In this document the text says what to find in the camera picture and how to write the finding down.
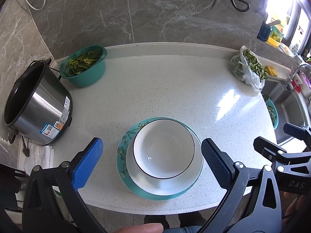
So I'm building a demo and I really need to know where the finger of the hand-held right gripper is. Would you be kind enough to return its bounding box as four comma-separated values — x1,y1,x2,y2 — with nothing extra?
253,136,311,173
283,123,311,139

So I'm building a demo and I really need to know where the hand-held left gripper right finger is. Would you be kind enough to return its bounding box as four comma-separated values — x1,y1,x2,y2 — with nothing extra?
196,138,282,233

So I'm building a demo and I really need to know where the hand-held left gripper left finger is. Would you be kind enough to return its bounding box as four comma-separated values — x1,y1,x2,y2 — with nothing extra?
22,137,107,233

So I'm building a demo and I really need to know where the teal floral plate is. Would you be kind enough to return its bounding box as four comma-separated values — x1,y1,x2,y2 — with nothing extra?
117,117,204,201

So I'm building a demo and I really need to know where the small black-rimmed printed bowl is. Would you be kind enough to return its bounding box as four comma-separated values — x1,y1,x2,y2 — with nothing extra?
133,121,195,179

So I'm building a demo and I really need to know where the plain white bowl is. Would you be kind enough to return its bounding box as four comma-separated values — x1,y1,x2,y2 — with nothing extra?
126,126,204,196

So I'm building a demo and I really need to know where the person's right hand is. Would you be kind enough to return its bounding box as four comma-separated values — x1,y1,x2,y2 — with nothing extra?
283,190,311,224

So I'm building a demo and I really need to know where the person's left hand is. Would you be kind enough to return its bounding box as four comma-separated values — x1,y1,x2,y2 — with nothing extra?
113,223,164,233

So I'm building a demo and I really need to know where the teal colander with greens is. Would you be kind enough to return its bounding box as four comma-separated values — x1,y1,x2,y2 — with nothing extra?
262,94,279,130
59,44,108,88

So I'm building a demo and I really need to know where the steel faucet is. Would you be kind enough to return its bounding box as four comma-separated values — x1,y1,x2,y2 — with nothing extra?
282,63,311,90

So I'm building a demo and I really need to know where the white towel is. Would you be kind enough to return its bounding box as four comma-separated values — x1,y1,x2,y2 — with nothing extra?
18,141,55,175

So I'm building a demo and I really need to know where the dark shoe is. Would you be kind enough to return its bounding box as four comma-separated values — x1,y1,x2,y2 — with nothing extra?
144,214,170,231
178,212,207,227

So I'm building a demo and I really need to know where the black power plug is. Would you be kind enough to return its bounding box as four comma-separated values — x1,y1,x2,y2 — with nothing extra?
23,136,31,157

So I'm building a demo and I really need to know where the person's leg in blue trousers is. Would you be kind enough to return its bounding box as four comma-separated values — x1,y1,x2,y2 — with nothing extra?
165,224,203,233

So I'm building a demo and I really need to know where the plastic bag of greens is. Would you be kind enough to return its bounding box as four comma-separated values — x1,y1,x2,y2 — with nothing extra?
230,46,268,92

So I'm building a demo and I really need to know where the steel rice cooker pot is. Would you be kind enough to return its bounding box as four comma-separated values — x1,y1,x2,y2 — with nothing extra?
3,59,73,145

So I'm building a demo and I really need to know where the yellow bowl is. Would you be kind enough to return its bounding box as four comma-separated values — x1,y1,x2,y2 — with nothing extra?
267,35,282,46

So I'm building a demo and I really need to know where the dark blue utensil cup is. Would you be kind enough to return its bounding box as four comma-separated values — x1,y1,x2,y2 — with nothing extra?
258,22,272,42

